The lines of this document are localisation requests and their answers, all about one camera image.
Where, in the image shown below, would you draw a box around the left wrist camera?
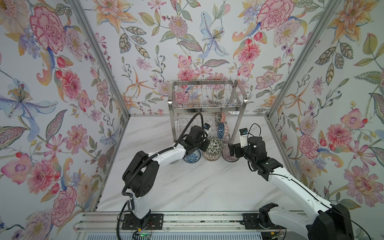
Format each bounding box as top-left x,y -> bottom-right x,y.
204,123 -> 211,134

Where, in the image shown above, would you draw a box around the blue triangle pattern bowl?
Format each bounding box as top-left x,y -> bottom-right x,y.
218,123 -> 229,140

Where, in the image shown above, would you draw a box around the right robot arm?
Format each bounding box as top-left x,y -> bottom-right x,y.
229,136 -> 356,240

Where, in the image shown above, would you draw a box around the steel two-tier dish rack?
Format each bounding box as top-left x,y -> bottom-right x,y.
168,79 -> 249,144

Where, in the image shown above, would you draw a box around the green leaf pattern bowl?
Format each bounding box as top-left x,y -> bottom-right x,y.
203,136 -> 224,162

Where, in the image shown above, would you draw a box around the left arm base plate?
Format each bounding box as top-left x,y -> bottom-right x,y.
121,213 -> 164,230

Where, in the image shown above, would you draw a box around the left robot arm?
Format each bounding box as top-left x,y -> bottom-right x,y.
122,113 -> 210,220

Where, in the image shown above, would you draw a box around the purple striped bowl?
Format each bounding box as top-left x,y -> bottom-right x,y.
222,145 -> 239,163

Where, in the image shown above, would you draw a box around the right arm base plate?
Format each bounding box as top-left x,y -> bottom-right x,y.
242,213 -> 285,231

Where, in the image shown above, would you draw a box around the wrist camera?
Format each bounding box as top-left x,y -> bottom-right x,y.
204,123 -> 211,134
239,128 -> 249,148

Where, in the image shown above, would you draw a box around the orange pattern bowl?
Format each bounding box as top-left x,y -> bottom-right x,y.
215,112 -> 227,127

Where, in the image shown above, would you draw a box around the blue floral inner bowl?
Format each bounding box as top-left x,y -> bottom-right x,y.
183,150 -> 202,164

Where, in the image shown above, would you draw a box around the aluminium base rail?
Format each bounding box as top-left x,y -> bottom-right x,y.
73,210 -> 331,233

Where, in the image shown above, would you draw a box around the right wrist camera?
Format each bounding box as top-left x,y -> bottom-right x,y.
239,128 -> 249,148

